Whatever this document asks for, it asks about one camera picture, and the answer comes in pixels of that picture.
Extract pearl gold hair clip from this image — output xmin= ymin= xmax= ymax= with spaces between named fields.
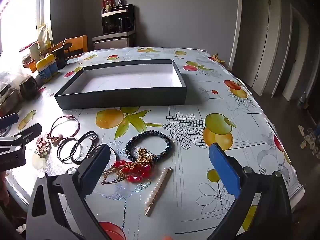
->
xmin=144 ymin=167 xmax=174 ymax=217

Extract clear plastic bag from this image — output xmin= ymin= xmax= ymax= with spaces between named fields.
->
xmin=0 ymin=62 xmax=28 ymax=88

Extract wooden chair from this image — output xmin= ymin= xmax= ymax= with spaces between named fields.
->
xmin=49 ymin=35 xmax=88 ymax=59

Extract red stick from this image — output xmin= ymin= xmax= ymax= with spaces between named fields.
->
xmin=19 ymin=41 xmax=39 ymax=53

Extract black round cup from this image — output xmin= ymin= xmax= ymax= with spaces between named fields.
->
xmin=19 ymin=76 xmax=40 ymax=99

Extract pink cord charm bracelet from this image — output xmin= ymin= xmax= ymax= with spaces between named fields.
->
xmin=49 ymin=115 xmax=80 ymax=145

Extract bright window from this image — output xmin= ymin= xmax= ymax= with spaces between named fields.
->
xmin=0 ymin=0 xmax=52 ymax=63

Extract black shallow box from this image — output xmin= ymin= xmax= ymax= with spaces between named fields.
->
xmin=54 ymin=59 xmax=187 ymax=110

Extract thin black hair tie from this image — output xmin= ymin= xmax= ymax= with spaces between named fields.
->
xmin=57 ymin=137 xmax=78 ymax=162

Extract banana peel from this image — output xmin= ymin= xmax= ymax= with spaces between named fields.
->
xmin=209 ymin=53 xmax=225 ymax=63

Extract red bead gold necklace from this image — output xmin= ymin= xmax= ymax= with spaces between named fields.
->
xmin=101 ymin=148 xmax=153 ymax=186

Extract fruit print tablecloth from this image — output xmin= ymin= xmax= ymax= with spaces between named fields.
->
xmin=5 ymin=46 xmax=305 ymax=240

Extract plastic floor bottle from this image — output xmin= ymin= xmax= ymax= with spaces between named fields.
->
xmin=297 ymin=91 xmax=307 ymax=108

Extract black coffee jug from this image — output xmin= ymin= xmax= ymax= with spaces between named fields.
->
xmin=117 ymin=17 xmax=132 ymax=32

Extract white cup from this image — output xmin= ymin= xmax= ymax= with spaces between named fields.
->
xmin=29 ymin=42 xmax=40 ymax=62

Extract grey small cabinet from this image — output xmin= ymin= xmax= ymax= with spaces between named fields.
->
xmin=92 ymin=31 xmax=137 ymax=51

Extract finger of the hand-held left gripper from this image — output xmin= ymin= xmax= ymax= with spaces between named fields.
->
xmin=0 ymin=113 xmax=20 ymax=133
xmin=0 ymin=123 xmax=42 ymax=153

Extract orange tray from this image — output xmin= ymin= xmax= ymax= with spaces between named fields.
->
xmin=24 ymin=59 xmax=38 ymax=72

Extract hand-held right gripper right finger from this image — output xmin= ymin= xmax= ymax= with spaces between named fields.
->
xmin=208 ymin=142 xmax=293 ymax=240

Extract black coffee machine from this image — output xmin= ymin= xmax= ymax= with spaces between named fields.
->
xmin=101 ymin=4 xmax=135 ymax=36

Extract rose gold hair ornament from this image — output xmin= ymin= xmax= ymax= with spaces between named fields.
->
xmin=34 ymin=134 xmax=52 ymax=161

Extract blue beaded bracelet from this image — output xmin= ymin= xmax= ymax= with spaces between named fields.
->
xmin=124 ymin=130 xmax=173 ymax=161

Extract yellow blue bottle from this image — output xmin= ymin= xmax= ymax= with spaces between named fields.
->
xmin=36 ymin=57 xmax=52 ymax=82
xmin=45 ymin=54 xmax=59 ymax=77

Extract scattered pale scraps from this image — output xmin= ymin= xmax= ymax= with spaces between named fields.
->
xmin=297 ymin=124 xmax=320 ymax=159

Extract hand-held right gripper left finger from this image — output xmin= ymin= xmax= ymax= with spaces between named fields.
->
xmin=25 ymin=144 xmax=112 ymax=240

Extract yellow bag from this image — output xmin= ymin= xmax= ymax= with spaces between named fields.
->
xmin=37 ymin=24 xmax=49 ymax=48

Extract black hair tie silver charm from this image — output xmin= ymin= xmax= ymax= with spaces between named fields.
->
xmin=71 ymin=131 xmax=98 ymax=165

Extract white door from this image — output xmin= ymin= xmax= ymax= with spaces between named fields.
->
xmin=282 ymin=5 xmax=310 ymax=103
xmin=251 ymin=0 xmax=282 ymax=97

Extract black handled mug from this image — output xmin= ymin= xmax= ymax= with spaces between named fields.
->
xmin=51 ymin=42 xmax=73 ymax=69

